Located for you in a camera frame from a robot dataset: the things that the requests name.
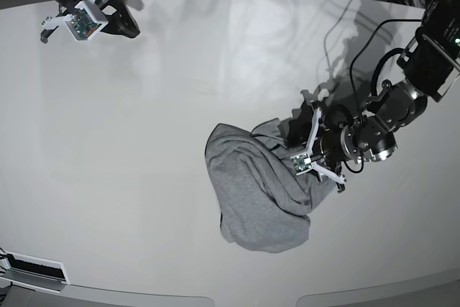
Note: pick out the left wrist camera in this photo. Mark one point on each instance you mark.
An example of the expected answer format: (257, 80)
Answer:
(303, 163)

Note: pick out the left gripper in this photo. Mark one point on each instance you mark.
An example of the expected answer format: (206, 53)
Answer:
(308, 124)

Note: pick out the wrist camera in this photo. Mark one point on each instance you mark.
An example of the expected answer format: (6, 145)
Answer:
(303, 163)
(86, 21)

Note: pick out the white cable slot panel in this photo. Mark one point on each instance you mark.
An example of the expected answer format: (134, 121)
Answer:
(34, 273)

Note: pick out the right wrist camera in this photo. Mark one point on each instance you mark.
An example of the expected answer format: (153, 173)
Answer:
(86, 21)

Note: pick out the grey t-shirt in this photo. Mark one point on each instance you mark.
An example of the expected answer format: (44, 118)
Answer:
(264, 205)

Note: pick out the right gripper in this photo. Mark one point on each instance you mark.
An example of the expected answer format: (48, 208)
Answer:
(120, 22)

